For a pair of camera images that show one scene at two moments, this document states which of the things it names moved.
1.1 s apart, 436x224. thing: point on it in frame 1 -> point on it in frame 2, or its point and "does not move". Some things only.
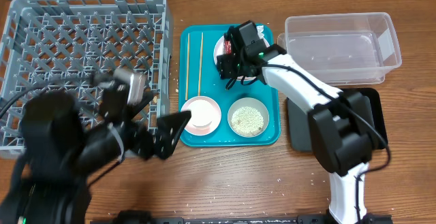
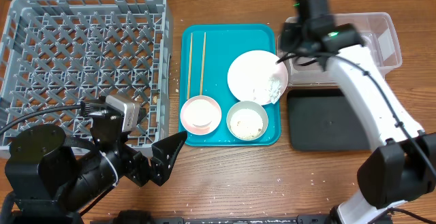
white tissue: [259, 30] -> [274, 88]
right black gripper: [224, 65] -> [287, 35]
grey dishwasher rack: [60, 43] does not move
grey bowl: [248, 117] does not move
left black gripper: [164, 144] -> [139, 172]
